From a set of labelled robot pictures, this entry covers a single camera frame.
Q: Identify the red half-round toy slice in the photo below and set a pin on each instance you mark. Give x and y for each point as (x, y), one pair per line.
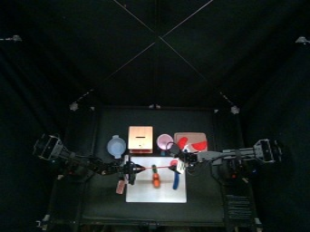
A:
(199, 146)

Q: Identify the clear plastic cup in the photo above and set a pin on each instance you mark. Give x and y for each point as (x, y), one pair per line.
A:
(117, 147)

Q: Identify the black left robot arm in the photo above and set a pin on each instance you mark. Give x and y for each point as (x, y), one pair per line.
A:
(50, 147)

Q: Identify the black label plate white text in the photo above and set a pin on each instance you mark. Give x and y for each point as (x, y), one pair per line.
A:
(238, 208)

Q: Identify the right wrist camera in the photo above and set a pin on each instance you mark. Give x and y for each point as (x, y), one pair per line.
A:
(174, 148)

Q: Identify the red toy knife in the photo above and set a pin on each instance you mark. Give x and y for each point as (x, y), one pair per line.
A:
(161, 166)

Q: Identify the red crescent toy slice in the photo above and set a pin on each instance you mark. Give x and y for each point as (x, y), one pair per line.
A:
(183, 142)

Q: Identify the orange toy carrot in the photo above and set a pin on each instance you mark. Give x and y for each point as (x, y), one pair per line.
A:
(157, 182)

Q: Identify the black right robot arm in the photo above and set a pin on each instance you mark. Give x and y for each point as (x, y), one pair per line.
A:
(266, 150)

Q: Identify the pink block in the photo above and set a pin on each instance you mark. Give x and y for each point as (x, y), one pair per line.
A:
(121, 187)

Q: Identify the pink tray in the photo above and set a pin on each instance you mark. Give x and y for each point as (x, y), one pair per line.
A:
(194, 136)

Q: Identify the red plastic cup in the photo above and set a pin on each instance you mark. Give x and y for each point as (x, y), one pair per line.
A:
(163, 141)

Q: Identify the white cutting board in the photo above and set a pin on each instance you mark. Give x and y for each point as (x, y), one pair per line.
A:
(145, 193)

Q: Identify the metal frame clamp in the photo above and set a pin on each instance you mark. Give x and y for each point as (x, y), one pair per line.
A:
(234, 109)
(302, 40)
(74, 106)
(15, 38)

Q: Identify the wooden box with red front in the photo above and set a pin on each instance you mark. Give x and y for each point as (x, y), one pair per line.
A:
(141, 136)

